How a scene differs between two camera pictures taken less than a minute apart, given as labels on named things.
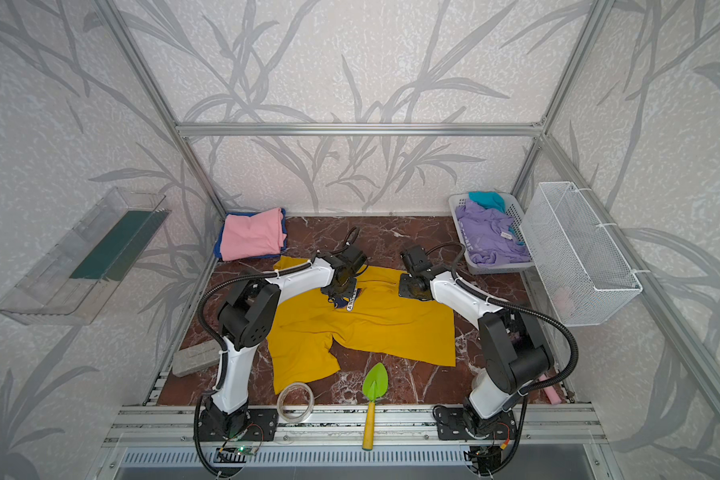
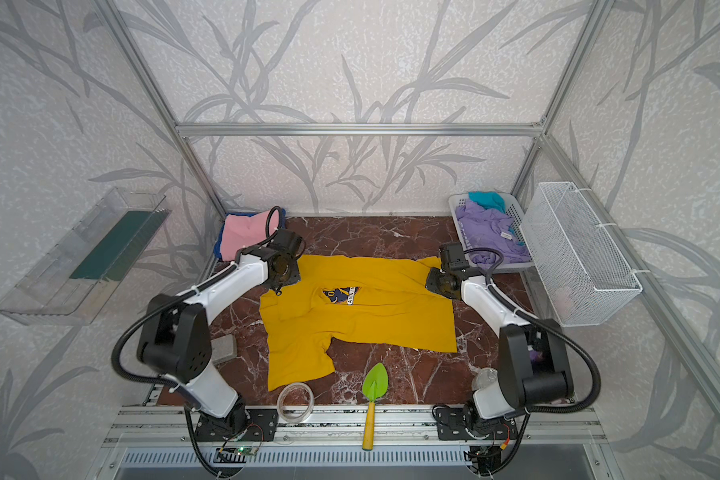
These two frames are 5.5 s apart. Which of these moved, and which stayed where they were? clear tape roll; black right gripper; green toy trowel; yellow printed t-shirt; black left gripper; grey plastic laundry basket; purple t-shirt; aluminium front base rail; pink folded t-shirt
Moved: black right gripper; yellow printed t-shirt; black left gripper
Stayed: grey plastic laundry basket; purple t-shirt; aluminium front base rail; pink folded t-shirt; green toy trowel; clear tape roll
